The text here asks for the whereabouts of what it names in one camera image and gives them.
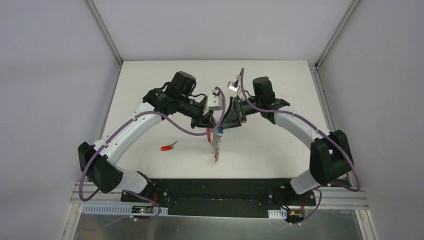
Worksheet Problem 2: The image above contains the key organizer with red handle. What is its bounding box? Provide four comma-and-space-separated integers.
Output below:
206, 128, 222, 163

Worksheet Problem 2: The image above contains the key with red tag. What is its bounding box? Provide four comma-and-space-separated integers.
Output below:
160, 141, 177, 152

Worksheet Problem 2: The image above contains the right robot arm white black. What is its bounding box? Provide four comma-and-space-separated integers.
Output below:
220, 76, 354, 205

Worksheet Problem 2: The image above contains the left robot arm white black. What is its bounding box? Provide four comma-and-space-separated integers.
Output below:
77, 71, 223, 203

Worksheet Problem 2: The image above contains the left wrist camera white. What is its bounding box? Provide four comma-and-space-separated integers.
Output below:
203, 88, 223, 114

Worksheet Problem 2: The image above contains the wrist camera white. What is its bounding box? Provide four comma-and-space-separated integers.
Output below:
203, 88, 223, 114
227, 80, 239, 92

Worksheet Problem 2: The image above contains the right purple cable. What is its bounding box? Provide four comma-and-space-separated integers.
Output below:
239, 68, 363, 227

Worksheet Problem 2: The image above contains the purple cable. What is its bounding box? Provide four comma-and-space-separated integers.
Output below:
78, 86, 227, 223
239, 68, 363, 227

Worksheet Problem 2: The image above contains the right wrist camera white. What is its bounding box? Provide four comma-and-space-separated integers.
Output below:
227, 80, 239, 92

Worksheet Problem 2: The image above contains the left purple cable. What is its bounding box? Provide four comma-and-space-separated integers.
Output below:
78, 86, 227, 223

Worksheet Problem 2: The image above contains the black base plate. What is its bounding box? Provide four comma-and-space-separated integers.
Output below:
141, 178, 316, 218

